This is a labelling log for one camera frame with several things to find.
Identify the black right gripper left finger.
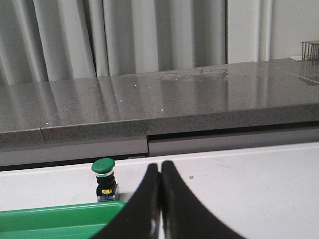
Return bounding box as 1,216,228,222
92,163,160,239

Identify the grey stone countertop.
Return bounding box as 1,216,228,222
0,58,319,170

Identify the green mushroom push button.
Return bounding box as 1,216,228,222
91,158,120,202

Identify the green plastic tray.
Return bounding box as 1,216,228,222
0,201,126,239

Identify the white pleated curtain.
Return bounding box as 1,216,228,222
0,0,273,85

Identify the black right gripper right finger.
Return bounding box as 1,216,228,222
161,161,243,239

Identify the metal wire rack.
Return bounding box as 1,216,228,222
302,40,319,61

